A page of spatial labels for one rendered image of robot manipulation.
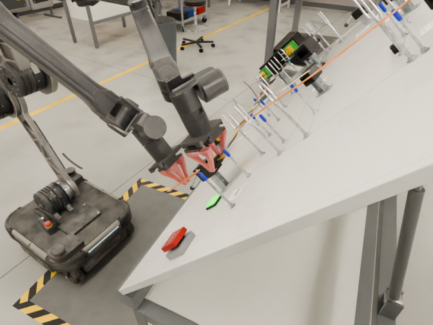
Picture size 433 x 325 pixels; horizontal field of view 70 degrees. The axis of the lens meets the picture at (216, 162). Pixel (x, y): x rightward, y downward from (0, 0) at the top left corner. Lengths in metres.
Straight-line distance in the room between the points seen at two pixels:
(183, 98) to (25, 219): 1.67
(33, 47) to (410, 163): 0.71
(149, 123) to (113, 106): 0.11
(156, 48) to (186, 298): 0.68
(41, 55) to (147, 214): 1.65
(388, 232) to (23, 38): 0.97
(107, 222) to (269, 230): 1.59
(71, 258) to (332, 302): 1.33
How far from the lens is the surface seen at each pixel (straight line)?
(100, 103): 0.80
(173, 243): 0.66
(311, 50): 1.15
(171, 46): 4.40
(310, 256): 1.07
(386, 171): 0.37
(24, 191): 2.80
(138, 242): 2.13
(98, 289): 2.00
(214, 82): 0.69
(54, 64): 0.78
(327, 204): 0.39
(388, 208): 1.02
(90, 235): 1.93
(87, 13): 5.54
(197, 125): 0.69
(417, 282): 2.23
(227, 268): 1.01
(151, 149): 0.83
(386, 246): 0.91
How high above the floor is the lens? 1.64
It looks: 38 degrees down
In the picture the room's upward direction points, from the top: straight up
